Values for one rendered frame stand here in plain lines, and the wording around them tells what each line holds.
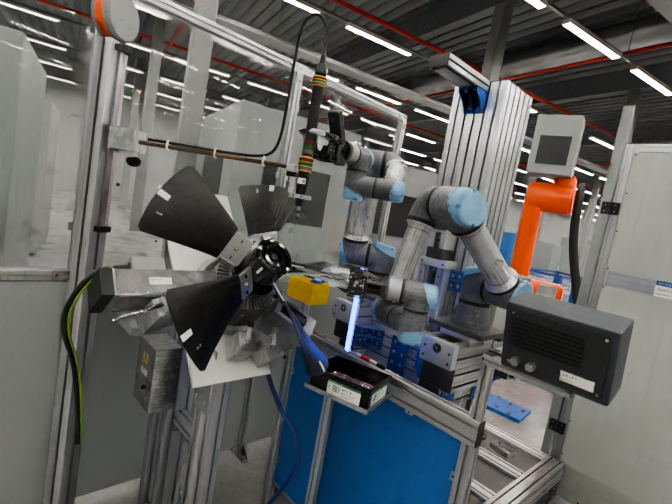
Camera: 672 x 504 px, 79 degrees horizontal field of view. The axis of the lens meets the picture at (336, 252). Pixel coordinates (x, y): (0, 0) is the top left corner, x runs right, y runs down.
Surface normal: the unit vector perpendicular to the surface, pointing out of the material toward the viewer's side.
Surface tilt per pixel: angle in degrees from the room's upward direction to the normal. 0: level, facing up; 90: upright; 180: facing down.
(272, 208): 42
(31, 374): 90
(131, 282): 50
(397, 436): 90
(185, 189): 74
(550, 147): 90
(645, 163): 90
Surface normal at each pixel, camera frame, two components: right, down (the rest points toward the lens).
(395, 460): -0.71, -0.06
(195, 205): 0.38, -0.03
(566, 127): -0.52, 0.00
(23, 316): 0.68, 0.19
